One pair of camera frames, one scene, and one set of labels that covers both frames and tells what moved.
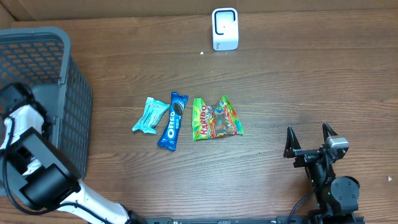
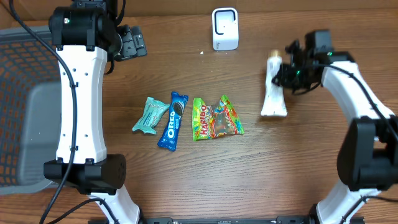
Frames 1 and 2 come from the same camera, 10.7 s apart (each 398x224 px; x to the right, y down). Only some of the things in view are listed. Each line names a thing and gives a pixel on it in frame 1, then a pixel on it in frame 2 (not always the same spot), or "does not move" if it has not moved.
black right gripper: (291, 150) -> (281, 79)
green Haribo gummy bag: (219, 119) does not move
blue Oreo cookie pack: (168, 138) does not move
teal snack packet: (153, 112) does not move
